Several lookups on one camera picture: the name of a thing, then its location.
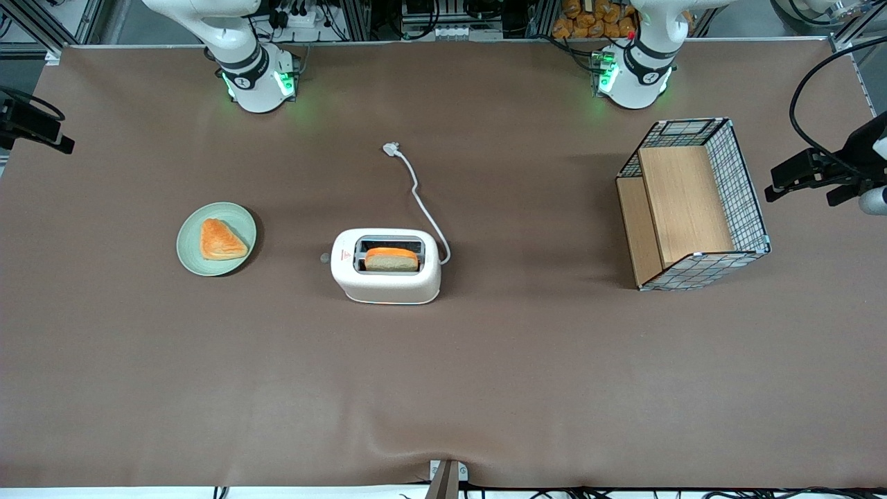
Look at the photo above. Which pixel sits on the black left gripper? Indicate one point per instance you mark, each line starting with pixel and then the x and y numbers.
pixel 854 156

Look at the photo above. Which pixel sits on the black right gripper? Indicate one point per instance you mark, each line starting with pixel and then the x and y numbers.
pixel 15 119

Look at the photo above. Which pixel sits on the white two-slot toaster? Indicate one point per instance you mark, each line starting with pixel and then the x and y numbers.
pixel 388 284

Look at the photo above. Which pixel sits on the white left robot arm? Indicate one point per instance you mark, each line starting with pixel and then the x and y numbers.
pixel 637 76

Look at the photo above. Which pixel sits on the light wooden shelf board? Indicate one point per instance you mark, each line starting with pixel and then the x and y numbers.
pixel 686 201

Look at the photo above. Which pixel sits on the pale green round plate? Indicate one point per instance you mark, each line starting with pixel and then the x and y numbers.
pixel 190 249

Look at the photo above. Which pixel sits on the triangular golden pastry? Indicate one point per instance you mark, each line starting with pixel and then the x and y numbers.
pixel 220 241

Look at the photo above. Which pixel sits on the bag of orange bread rolls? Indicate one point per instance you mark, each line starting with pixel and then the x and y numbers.
pixel 589 17

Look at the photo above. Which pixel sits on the white power strip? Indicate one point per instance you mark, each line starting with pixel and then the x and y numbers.
pixel 305 16

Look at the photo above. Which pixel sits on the toast slice with orange crust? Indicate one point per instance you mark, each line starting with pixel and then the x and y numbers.
pixel 391 260

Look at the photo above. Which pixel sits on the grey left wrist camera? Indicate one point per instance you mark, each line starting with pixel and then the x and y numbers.
pixel 874 201

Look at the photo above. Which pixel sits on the metal table edge bracket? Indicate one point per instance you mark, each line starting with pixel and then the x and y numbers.
pixel 447 478

